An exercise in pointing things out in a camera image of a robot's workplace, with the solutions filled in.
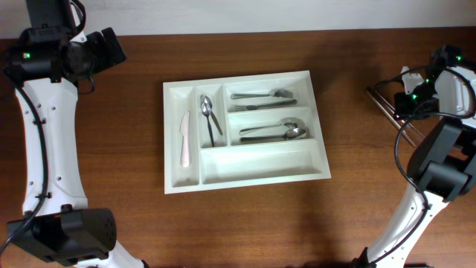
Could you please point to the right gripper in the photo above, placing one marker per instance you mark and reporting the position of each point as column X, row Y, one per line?
column 404, row 112

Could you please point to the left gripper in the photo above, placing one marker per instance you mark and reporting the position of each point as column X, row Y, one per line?
column 107, row 58

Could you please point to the long steel kitchen tongs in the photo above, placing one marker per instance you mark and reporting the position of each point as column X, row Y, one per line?
column 412, row 135

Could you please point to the white plastic knife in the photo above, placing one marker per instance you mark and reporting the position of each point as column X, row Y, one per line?
column 185, row 149

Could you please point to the small steel teaspoon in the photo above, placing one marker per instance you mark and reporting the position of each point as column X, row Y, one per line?
column 206, row 111
column 207, row 100

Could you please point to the large steel spoon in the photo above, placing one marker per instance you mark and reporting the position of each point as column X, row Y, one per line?
column 290, row 134
column 284, row 122

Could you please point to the steel fork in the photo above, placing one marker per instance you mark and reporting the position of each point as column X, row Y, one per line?
column 251, row 107
column 275, row 93

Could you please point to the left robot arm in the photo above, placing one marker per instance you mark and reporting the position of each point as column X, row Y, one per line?
column 45, row 66

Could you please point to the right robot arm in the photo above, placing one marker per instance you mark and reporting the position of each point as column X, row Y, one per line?
column 442, row 166

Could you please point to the white plastic cutlery tray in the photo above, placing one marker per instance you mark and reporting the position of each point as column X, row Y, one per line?
column 232, row 164

